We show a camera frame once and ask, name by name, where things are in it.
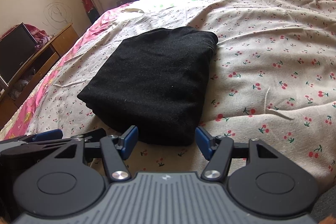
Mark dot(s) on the red bag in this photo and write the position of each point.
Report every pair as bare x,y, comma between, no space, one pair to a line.
90,8

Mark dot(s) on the black television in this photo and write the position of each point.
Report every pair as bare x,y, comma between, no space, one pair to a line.
15,53

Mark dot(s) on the pink patterned cloth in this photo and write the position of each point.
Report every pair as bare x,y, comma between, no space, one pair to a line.
39,36

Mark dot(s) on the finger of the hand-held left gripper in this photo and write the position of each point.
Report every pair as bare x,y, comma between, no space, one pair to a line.
92,134
48,135

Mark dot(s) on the wooden cabinet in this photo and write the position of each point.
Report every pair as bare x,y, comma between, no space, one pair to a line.
52,53

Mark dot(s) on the black pants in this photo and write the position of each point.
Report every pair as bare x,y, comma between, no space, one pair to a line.
152,82

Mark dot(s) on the cherry print bedsheet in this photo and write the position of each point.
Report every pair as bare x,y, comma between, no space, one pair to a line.
262,56

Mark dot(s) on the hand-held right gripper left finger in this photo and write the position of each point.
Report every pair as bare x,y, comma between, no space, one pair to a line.
130,140

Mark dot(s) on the pink floral quilt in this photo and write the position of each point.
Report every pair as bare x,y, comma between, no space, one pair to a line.
39,87

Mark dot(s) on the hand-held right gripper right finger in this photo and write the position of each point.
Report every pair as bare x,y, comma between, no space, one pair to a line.
206,144

